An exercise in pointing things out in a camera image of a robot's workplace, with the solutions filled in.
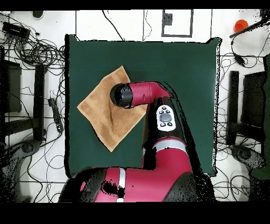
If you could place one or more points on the yellow terry towel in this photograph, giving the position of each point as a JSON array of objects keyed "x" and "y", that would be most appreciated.
[{"x": 101, "y": 109}]

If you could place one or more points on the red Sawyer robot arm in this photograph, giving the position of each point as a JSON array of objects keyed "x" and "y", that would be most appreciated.
[{"x": 145, "y": 93}]

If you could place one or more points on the black flat panel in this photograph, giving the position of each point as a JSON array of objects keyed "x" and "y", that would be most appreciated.
[
  {"x": 12, "y": 88},
  {"x": 253, "y": 99}
]

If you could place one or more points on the dark green table cloth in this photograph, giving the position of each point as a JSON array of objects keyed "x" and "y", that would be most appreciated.
[{"x": 179, "y": 63}]

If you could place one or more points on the black power strip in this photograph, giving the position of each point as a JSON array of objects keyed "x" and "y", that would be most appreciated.
[{"x": 56, "y": 115}]

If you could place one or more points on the black upright bar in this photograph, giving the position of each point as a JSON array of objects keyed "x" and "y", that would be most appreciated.
[
  {"x": 233, "y": 105},
  {"x": 39, "y": 101}
]

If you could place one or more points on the dark grey square plate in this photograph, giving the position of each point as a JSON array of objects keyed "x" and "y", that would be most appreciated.
[{"x": 167, "y": 19}]

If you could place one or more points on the black chair base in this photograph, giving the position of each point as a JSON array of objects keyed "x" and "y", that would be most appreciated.
[
  {"x": 245, "y": 155},
  {"x": 27, "y": 148}
]

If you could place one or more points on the black power adapter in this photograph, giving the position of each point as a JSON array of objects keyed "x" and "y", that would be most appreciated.
[{"x": 239, "y": 59}]

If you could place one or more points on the orange cup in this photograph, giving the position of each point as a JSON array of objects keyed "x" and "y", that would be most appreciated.
[{"x": 240, "y": 25}]

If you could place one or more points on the dark oval object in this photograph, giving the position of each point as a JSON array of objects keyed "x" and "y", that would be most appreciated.
[{"x": 38, "y": 13}]

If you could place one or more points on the black rod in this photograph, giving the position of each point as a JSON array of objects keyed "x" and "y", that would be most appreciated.
[{"x": 246, "y": 28}]

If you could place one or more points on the black network box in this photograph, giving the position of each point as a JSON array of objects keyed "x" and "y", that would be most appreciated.
[{"x": 15, "y": 30}]

